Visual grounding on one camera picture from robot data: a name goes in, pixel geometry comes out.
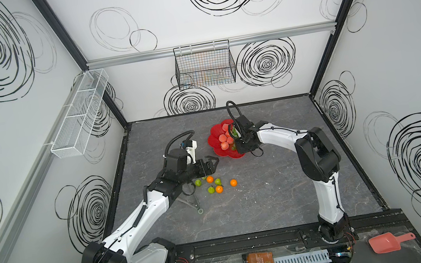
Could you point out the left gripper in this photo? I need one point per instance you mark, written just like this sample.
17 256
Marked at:
210 169

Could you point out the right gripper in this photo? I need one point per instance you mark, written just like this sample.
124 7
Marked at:
240 147

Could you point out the green grape bunch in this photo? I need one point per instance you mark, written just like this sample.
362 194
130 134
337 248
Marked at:
234 133

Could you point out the peach top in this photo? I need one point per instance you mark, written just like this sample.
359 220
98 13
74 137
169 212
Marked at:
222 138

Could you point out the red flower-shaped bowl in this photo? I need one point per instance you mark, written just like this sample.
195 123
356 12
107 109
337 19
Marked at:
214 142

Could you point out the red peach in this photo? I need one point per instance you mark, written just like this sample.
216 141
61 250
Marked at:
225 127

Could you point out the orange mandarin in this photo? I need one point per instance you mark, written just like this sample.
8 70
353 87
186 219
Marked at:
210 179
219 189
233 182

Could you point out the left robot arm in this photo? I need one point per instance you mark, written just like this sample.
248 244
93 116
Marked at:
121 245

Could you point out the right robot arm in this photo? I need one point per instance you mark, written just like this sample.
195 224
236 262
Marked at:
319 160

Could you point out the green pear right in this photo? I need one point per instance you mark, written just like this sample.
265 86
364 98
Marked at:
218 181

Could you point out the green pear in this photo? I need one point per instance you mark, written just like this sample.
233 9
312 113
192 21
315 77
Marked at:
211 190
218 181

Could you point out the green lime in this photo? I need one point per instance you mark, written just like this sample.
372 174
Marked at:
198 183

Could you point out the green pear lower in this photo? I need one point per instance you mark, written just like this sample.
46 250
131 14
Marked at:
211 190

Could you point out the green-tipped metal tongs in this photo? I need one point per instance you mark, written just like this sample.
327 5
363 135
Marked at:
188 197

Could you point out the pink plastic scoop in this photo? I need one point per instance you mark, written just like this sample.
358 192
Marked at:
388 242

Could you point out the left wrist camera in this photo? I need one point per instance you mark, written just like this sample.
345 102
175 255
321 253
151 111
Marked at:
190 147

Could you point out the black wire basket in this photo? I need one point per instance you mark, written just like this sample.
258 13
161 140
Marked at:
205 64

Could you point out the white wire shelf basket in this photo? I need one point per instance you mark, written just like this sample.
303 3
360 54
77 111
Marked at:
77 127

